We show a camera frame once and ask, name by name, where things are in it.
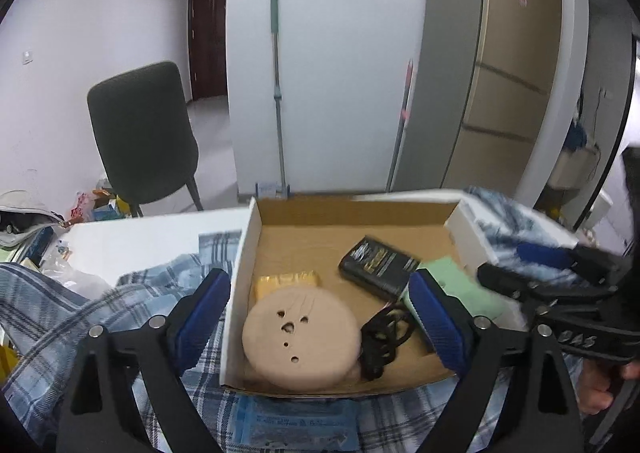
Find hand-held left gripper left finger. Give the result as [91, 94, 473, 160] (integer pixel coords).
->
[56, 267, 233, 453]

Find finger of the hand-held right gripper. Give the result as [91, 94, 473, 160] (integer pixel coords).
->
[516, 242, 623, 284]
[476, 263, 563, 310]

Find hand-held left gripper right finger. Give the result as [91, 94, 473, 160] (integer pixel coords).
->
[407, 268, 586, 453]

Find black scissors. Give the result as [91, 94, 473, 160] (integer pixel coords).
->
[359, 302, 416, 381]

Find black packet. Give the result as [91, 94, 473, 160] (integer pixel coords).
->
[338, 235, 422, 299]

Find gold cigarette pack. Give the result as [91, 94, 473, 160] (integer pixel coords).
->
[254, 271, 321, 301]

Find peach round holder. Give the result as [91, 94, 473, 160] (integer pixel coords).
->
[242, 287, 362, 390]

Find cardboard box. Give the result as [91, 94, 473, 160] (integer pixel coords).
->
[220, 189, 531, 396]

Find person's right hand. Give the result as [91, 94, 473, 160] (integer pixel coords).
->
[579, 357, 640, 415]

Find blue cloth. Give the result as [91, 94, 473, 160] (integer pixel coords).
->
[565, 120, 593, 154]

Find blue plaid shirt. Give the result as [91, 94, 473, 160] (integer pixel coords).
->
[0, 186, 581, 453]

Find blue wet wipes packet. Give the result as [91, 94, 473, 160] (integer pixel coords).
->
[230, 393, 362, 453]

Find dark grey chair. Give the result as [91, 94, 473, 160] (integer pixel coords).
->
[87, 60, 205, 219]

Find gold refrigerator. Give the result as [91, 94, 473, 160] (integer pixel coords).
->
[390, 0, 576, 199]

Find white bag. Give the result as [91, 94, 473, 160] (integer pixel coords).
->
[0, 190, 67, 248]

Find dark brown door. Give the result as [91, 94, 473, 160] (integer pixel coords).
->
[188, 0, 228, 101]

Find grey handled mop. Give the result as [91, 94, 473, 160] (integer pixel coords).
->
[255, 0, 293, 199]

